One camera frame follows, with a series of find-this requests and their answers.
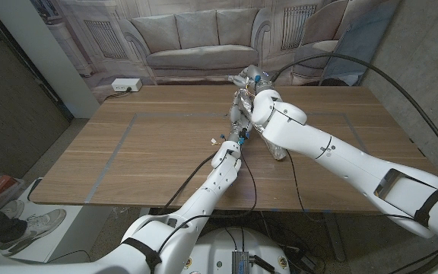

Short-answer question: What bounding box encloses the grey sneaker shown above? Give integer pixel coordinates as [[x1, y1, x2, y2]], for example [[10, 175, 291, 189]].
[[0, 208, 67, 256], [0, 199, 25, 221]]

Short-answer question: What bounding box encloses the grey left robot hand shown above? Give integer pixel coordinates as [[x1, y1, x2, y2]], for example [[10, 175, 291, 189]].
[[229, 90, 254, 135]]

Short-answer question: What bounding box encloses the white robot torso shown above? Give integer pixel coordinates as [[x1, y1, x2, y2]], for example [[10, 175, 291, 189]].
[[180, 227, 290, 274]]

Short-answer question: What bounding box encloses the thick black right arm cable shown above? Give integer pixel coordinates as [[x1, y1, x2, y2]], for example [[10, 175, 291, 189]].
[[270, 52, 438, 274]]

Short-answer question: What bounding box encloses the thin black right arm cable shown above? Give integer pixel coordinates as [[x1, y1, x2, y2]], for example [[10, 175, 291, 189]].
[[285, 149, 420, 225]]

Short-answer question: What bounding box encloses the silver electronics box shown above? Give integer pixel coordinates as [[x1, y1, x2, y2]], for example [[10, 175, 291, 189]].
[[230, 250, 250, 274]]

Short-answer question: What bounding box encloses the black power strip cord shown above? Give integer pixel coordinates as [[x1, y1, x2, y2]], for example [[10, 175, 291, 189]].
[[104, 88, 132, 101]]

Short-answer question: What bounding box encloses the grey table leg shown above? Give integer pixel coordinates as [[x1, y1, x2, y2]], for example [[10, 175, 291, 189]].
[[322, 212, 346, 263]]

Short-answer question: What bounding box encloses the white power strip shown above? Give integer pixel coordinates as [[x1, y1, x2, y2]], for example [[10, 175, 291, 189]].
[[111, 78, 144, 93]]

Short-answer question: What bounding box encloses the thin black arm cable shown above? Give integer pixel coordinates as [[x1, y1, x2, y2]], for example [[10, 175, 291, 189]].
[[285, 149, 420, 225], [157, 146, 259, 254]]

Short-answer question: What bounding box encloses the silver foil packet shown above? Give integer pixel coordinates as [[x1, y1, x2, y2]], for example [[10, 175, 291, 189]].
[[237, 89, 287, 161]]

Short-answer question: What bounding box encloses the black cable under left arm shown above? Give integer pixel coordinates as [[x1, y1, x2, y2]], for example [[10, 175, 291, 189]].
[[157, 151, 217, 215]]

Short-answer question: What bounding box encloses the white floor platform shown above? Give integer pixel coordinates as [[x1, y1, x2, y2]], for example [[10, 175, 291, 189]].
[[13, 177, 113, 263]]

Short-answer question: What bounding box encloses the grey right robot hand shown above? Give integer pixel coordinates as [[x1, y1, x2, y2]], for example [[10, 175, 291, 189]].
[[228, 64, 274, 94]]

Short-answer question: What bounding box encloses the printed sofa room backdrop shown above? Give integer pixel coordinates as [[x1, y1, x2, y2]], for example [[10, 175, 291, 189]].
[[30, 0, 357, 104]]

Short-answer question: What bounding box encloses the blue grey leaning board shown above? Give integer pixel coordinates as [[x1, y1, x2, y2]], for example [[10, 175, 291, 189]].
[[319, 0, 401, 87]]

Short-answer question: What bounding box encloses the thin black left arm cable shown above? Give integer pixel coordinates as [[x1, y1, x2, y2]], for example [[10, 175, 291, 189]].
[[157, 146, 259, 254]]

